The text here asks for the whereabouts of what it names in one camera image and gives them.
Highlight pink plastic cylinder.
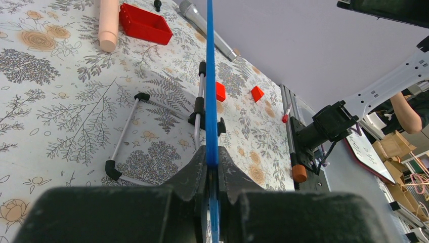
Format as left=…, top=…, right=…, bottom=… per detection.
left=98, top=0, right=120, bottom=52

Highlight cardboard boxes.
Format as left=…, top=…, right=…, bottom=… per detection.
left=372, top=132, right=428, bottom=222

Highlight red rectangular tray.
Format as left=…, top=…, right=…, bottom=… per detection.
left=119, top=3, right=173, bottom=45

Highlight person forearm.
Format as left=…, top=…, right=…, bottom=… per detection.
left=390, top=92, right=422, bottom=134

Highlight blue-framed whiteboard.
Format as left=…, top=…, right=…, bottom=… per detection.
left=105, top=0, right=227, bottom=243

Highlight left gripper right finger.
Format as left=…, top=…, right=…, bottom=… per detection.
left=219, top=146, right=389, bottom=242

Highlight floral patterned table mat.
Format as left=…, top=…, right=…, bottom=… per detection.
left=0, top=0, right=295, bottom=243

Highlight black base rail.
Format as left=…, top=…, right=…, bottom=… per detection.
left=288, top=116, right=330, bottom=192

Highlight red wedge block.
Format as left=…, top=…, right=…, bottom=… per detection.
left=250, top=86, right=265, bottom=102

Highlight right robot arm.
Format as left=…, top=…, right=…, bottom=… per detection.
left=290, top=1, right=428, bottom=152

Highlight red-capped marker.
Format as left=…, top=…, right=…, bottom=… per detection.
left=282, top=103, right=292, bottom=124

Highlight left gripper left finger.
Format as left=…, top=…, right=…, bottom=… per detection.
left=15, top=146, right=207, bottom=242

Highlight small black knob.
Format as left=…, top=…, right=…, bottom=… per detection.
left=153, top=0, right=162, bottom=12

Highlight brown cork cylinder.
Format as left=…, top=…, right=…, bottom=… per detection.
left=291, top=164, right=308, bottom=183

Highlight silver grey microphone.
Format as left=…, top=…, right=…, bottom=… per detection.
left=179, top=1, right=238, bottom=62

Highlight background whiteboard red frame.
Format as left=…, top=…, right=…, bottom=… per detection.
left=345, top=129, right=396, bottom=185

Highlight red cube block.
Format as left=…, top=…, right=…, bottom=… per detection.
left=216, top=82, right=226, bottom=102

